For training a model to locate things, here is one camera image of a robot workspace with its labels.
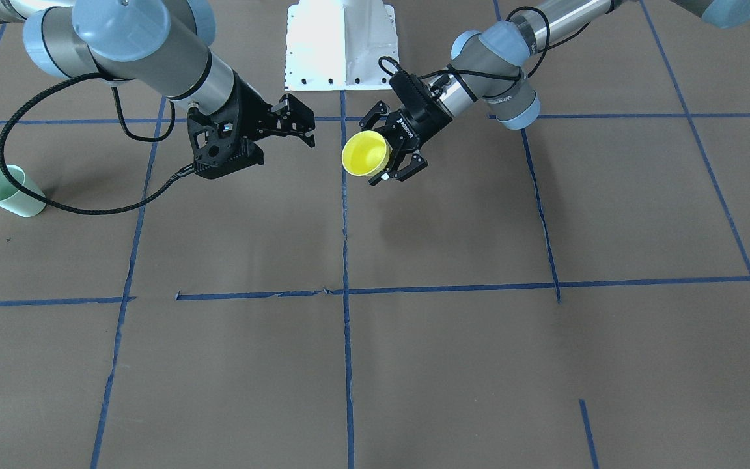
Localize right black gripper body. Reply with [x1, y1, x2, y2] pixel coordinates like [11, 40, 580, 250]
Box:
[232, 93, 316, 141]

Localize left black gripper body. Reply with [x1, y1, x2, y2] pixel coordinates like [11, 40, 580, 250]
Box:
[375, 104, 453, 168]

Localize yellow plastic cup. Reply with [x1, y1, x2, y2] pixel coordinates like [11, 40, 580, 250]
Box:
[341, 130, 392, 178]

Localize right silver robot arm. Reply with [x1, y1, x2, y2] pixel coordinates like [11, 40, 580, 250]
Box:
[0, 1, 315, 156]

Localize green plastic cup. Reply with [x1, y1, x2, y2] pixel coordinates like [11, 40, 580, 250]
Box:
[0, 169, 46, 218]

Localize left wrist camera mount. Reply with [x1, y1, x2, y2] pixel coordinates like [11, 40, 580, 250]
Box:
[388, 70, 437, 115]

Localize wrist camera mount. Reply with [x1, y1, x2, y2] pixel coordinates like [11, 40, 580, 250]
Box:
[388, 70, 437, 115]
[187, 72, 270, 179]

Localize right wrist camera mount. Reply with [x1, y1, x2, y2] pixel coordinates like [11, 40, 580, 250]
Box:
[187, 72, 270, 179]

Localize white camera mast pillar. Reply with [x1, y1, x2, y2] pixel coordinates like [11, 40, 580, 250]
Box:
[284, 1, 399, 92]

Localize black braided cable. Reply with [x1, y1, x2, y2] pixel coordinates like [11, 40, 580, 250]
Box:
[0, 72, 197, 215]

